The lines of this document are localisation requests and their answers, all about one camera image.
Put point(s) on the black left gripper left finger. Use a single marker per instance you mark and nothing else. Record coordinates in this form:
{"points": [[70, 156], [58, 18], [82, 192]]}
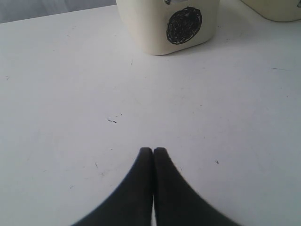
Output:
{"points": [[131, 202]]}

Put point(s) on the cream bin with triangle mark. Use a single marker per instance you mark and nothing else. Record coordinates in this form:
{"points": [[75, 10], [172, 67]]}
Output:
{"points": [[276, 10]]}

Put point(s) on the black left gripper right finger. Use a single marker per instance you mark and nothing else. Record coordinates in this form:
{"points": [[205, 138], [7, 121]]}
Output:
{"points": [[176, 203]]}

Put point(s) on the white backdrop curtain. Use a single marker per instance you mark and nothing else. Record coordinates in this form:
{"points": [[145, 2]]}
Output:
{"points": [[14, 10]]}

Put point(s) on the cream bin with circle mark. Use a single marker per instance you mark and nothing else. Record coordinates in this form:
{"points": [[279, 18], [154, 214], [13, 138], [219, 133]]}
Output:
{"points": [[162, 27]]}

